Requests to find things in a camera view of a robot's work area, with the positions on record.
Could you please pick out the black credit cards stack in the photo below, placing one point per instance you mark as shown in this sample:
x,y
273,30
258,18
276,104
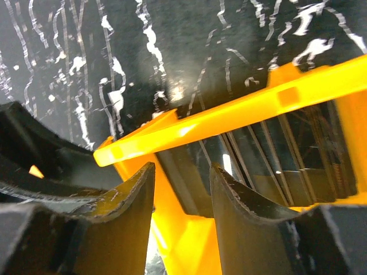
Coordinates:
x,y
295,159

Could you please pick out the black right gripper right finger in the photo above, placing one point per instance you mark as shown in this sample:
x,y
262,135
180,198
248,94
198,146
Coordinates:
x,y
258,236

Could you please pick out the small yellow plastic bin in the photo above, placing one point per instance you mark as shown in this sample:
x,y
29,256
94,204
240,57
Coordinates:
x,y
188,243

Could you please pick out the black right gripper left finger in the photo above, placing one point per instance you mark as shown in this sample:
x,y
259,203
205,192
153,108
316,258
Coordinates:
x,y
107,236

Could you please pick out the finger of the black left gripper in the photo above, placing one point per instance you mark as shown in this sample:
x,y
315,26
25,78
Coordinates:
x,y
38,165

